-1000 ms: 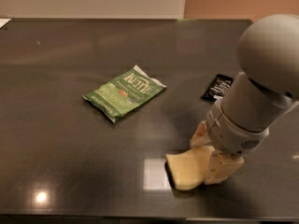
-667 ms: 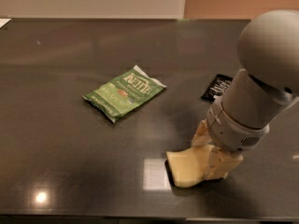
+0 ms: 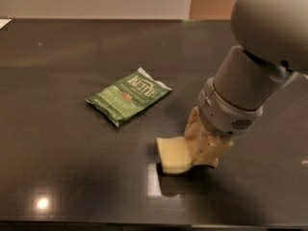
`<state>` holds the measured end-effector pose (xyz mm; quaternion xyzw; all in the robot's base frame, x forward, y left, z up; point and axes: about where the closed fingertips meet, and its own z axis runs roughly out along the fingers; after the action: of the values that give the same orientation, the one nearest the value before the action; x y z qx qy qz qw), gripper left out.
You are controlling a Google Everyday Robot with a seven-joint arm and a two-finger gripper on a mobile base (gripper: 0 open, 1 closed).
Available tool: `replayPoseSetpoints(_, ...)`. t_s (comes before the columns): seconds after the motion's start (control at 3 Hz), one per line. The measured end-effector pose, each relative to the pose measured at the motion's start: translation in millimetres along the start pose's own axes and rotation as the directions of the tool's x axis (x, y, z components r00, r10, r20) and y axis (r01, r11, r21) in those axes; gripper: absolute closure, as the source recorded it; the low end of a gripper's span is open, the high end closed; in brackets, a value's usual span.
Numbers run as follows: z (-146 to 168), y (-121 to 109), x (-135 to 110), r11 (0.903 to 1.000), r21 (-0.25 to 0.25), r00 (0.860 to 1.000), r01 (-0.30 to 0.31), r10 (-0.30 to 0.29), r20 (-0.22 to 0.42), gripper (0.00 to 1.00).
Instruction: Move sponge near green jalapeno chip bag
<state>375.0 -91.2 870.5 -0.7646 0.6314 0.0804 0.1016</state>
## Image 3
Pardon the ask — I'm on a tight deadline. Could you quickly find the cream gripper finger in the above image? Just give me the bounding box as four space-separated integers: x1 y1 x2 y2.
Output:
184 107 203 141
192 129 233 168

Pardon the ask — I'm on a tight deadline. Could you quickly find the yellow wavy sponge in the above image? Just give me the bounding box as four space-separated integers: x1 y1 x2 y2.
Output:
156 137 196 174

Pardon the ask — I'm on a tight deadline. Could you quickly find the green jalapeno chip bag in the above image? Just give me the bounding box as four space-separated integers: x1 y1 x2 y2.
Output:
86 67 171 127

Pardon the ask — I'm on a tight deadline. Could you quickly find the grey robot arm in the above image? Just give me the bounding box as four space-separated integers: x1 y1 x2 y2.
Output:
185 0 308 167

